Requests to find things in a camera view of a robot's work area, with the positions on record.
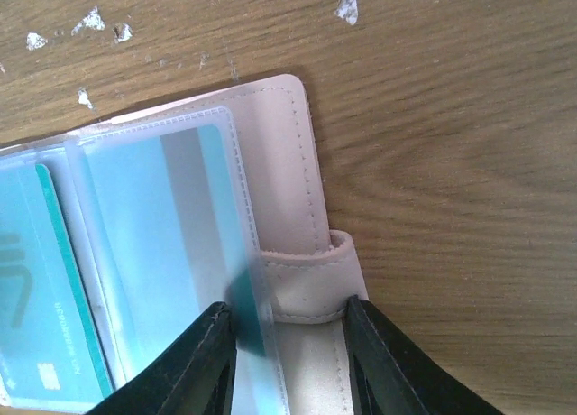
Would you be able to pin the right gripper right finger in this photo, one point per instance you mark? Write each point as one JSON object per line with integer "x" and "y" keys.
{"x": 390, "y": 374}

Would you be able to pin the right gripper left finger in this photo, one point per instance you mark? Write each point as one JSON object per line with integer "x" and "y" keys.
{"x": 194, "y": 375}

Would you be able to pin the teal VIP card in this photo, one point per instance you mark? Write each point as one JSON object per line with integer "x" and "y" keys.
{"x": 51, "y": 358}
{"x": 175, "y": 231}

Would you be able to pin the beige card holder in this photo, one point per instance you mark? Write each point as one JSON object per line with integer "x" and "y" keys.
{"x": 302, "y": 271}

